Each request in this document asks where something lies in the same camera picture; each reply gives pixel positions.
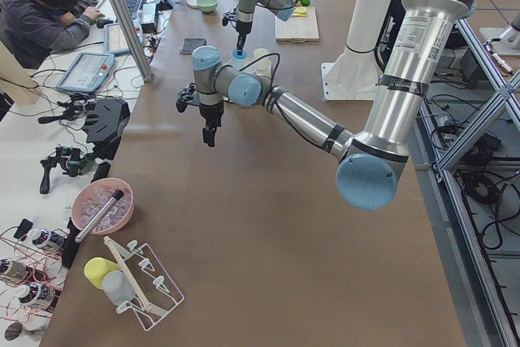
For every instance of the grey folded cloth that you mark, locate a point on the grey folded cloth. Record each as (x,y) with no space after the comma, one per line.
(191,43)

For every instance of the yellow cup on rack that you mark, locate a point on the yellow cup on rack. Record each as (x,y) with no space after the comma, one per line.
(96,269)

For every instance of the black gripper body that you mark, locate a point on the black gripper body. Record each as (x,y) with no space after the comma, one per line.
(243,28)
(210,113)

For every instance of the yellow plastic knife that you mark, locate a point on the yellow plastic knife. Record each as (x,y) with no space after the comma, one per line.
(299,14)

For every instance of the blue cup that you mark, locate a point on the blue cup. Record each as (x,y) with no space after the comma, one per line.
(238,59)

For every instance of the aluminium frame post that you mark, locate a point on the aluminium frame post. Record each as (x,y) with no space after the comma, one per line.
(130,34)

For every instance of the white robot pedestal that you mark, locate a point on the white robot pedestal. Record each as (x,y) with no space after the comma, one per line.
(355,74)

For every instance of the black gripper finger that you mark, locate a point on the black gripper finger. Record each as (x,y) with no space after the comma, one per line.
(209,132)
(240,44)

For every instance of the cream cup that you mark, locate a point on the cream cup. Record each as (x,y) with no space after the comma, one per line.
(262,58)

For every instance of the green bowl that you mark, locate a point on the green bowl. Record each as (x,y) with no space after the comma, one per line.
(207,6)

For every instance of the cream rabbit tray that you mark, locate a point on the cream rabbit tray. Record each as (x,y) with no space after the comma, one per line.
(249,68)

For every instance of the grey cup on rack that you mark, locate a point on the grey cup on rack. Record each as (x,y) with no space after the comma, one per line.
(117,287)

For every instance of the blue teach pendant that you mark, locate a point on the blue teach pendant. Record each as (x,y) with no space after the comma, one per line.
(114,40)
(87,73)

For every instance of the seated person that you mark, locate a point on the seated person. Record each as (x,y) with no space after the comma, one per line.
(36,28)

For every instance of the wooden stick on rack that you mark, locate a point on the wooden stick on rack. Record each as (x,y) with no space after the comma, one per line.
(146,304)

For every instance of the wooden cutting board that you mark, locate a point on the wooden cutting board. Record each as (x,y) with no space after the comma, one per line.
(298,30)

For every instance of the white wire cup rack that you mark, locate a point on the white wire cup rack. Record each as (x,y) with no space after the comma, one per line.
(155,281)

